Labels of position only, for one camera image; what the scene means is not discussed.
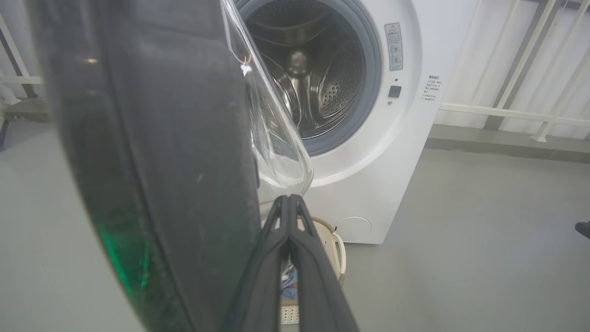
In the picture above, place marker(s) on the white metal railing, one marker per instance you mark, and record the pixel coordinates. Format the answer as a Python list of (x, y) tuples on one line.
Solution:
[(507, 112)]

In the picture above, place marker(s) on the round white filter cover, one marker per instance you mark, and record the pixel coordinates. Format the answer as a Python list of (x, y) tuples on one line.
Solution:
[(353, 229)]

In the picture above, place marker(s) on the steel perforated drum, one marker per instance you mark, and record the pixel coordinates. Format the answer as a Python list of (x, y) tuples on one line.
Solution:
[(332, 83)]

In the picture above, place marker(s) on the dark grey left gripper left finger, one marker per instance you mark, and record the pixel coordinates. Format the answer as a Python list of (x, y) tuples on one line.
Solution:
[(262, 286)]

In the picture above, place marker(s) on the grey rubber door seal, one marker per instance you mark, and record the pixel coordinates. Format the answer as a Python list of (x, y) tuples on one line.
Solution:
[(374, 69)]

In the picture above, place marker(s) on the white front-load washing machine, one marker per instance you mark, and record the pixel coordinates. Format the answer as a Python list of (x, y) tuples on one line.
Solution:
[(368, 184)]

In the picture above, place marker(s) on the cream perforated laundry basket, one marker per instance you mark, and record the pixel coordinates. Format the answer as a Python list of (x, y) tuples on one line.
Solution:
[(325, 233)]

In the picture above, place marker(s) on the black shoe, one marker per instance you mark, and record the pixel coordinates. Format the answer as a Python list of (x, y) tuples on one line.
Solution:
[(583, 229)]

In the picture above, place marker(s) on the grey warning sticker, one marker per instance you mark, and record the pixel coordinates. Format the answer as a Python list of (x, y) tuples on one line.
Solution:
[(393, 46)]

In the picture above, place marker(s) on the black round glass machine door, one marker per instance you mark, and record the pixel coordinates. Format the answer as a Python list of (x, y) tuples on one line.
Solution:
[(161, 138)]

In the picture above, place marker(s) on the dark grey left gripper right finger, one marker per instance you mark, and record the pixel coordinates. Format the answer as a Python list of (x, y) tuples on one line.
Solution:
[(318, 290)]

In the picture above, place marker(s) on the black printed text label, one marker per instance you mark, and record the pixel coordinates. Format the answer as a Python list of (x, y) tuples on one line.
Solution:
[(432, 87)]

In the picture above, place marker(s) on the blue cartoon print garment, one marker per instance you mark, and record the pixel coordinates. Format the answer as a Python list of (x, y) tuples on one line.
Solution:
[(289, 281)]

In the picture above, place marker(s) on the grey support post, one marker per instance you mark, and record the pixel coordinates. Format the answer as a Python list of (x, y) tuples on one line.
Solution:
[(494, 122)]

